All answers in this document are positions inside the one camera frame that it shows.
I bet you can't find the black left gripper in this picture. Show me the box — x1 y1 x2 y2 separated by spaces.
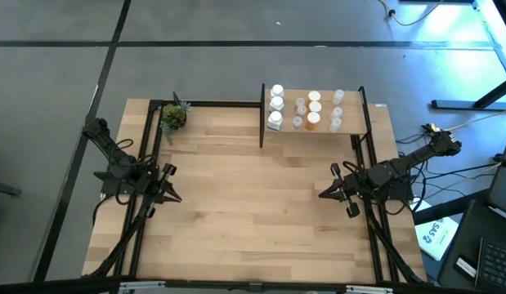
144 163 183 219

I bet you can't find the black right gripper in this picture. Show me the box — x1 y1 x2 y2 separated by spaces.
318 162 370 219

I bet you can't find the wooden shelf with black posts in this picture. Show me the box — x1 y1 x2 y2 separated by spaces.
259 83 374 149

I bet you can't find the potted green succulent plant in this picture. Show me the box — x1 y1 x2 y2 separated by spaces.
160 91 192 146

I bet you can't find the black desk leg bar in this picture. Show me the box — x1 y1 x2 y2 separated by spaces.
411 189 490 225

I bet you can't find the white printed paper sheet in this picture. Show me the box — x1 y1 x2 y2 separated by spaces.
414 198 461 262

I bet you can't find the dark grey side desk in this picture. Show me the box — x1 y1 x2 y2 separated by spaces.
436 198 506 294

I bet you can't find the black device with white label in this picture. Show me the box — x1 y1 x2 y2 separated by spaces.
455 255 478 278

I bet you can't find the black desk foot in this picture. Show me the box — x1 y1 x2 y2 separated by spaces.
431 75 506 112

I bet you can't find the dark laptop screen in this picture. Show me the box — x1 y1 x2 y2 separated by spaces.
488 130 506 224

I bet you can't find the black chair foot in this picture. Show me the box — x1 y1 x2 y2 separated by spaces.
0 179 23 198

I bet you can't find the black laptop keyboard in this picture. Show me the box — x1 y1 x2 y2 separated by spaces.
475 238 506 292

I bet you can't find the silver metal bracket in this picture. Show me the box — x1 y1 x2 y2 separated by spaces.
118 280 167 294
344 284 395 294

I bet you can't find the black aluminium table frame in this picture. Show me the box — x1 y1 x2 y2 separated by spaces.
83 99 428 294

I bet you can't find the yellow power plug with cable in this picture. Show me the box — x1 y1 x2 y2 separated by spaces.
422 109 506 136

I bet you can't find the black floor cable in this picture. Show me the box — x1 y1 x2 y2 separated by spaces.
415 161 503 180

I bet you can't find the white floor cable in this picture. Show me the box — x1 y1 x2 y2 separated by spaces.
377 0 444 28

